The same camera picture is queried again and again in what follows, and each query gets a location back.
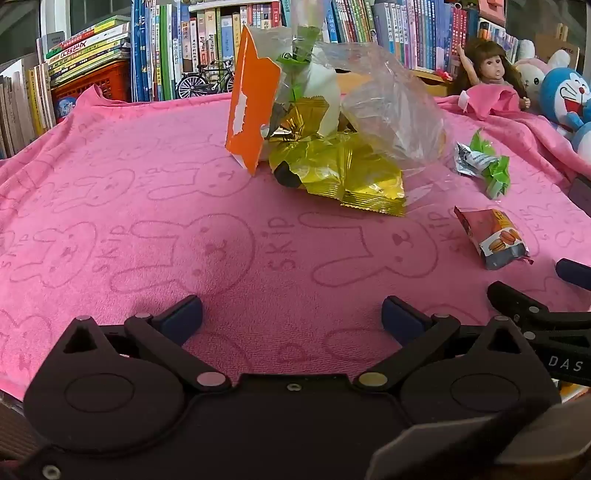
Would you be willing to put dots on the red plastic crate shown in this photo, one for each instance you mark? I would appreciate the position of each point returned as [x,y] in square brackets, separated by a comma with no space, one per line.
[92,87]

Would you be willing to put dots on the clear plastic bag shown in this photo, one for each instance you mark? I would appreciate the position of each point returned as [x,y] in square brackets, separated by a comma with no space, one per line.
[392,106]

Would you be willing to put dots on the row of blue green books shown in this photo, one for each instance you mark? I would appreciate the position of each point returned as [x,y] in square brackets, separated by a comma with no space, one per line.
[184,41]

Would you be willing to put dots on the pink white bunny plush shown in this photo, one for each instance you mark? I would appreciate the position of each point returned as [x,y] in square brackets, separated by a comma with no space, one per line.
[535,76]

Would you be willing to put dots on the model bicycle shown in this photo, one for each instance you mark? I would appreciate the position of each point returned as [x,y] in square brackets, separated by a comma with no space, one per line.
[203,81]

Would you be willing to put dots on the short row of thin books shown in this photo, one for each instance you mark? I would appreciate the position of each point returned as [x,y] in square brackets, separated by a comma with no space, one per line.
[501,39]

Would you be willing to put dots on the green silver candy wrapper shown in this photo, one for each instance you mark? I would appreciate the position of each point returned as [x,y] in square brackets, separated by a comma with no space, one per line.
[485,164]

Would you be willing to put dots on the large blue cat plush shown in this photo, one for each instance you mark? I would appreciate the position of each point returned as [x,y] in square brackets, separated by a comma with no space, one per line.
[565,99]

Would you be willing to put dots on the brown cardboard piece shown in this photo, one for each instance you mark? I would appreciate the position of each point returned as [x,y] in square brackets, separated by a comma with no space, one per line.
[556,46]

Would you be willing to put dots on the yellow green snack packet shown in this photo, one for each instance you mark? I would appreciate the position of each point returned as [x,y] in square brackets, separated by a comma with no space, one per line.
[360,180]

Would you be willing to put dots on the wooden drawer box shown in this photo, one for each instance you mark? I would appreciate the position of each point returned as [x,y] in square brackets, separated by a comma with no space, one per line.
[431,83]

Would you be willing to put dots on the red flower hair clip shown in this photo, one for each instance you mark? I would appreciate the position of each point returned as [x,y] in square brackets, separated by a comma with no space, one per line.
[445,75]

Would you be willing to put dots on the red cookie snack wrapper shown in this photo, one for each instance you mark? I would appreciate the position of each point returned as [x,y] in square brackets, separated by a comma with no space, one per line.
[496,235]

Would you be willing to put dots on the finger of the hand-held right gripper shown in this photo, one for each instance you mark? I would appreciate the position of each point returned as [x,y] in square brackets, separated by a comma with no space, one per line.
[517,302]
[572,270]

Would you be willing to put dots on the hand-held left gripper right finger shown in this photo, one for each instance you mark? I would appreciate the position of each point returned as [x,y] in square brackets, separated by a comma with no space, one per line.
[400,318]

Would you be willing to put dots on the stack of flat books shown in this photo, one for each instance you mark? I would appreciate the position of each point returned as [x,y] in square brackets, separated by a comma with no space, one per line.
[87,46]

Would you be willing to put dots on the pink cardboard box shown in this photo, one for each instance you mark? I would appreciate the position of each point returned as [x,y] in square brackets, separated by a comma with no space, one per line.
[491,9]

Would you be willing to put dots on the brown haired doll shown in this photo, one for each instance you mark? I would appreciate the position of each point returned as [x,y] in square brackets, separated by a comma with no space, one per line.
[491,69]

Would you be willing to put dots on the shredded green plastic wrapper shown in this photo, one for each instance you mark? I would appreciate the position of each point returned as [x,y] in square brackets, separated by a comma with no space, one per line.
[300,50]

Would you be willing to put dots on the pink bunny print towel blanket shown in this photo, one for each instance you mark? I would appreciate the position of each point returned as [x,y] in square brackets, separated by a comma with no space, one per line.
[138,258]

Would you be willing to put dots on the small blue cat plush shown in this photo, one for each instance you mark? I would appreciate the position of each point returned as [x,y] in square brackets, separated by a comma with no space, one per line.
[584,145]

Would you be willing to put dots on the torn orange paper packet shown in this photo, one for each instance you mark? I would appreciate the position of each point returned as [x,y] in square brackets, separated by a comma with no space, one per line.
[251,106]

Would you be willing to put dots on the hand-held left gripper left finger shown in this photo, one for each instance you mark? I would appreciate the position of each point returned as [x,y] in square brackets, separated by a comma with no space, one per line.
[183,316]

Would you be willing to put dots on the crumpled gold foil wrapper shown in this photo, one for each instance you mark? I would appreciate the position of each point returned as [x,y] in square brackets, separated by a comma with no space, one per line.
[300,117]

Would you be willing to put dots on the row of pale upright books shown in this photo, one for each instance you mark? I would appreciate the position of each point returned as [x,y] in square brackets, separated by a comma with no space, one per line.
[23,106]

